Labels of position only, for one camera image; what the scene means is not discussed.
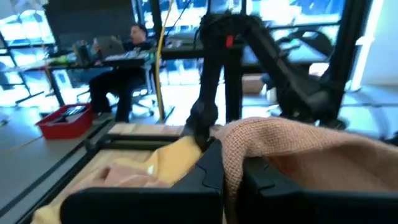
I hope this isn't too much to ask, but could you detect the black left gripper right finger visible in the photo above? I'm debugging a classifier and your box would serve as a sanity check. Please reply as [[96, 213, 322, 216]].
[[238, 157, 398, 224]]

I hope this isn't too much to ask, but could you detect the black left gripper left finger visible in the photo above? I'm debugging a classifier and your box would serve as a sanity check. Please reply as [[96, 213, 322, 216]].
[[60, 139, 225, 224]]

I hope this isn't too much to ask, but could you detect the mustard yellow towel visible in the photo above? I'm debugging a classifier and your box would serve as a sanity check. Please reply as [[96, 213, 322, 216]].
[[30, 135, 203, 224]]

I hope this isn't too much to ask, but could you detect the pink towel with white stripes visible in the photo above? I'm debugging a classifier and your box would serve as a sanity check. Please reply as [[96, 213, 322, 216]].
[[93, 116, 398, 224]]

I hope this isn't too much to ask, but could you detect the brown cardboard box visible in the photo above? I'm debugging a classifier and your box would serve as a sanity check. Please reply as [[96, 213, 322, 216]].
[[241, 73, 266, 95]]

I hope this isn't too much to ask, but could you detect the person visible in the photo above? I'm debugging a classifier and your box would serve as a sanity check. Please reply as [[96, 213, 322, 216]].
[[88, 23, 157, 124]]

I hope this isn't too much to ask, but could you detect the black desk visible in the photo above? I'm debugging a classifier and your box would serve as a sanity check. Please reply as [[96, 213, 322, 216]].
[[0, 49, 156, 108]]

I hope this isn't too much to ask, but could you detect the red plastic bin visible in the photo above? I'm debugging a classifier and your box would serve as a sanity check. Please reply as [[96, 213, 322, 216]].
[[35, 103, 95, 141]]

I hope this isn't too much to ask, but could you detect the yellow cable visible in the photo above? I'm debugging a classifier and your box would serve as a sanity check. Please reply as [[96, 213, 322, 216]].
[[154, 0, 175, 123]]

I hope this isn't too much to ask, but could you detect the black aluminium rig frame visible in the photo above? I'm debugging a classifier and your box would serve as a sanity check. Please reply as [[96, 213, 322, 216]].
[[15, 0, 374, 224]]

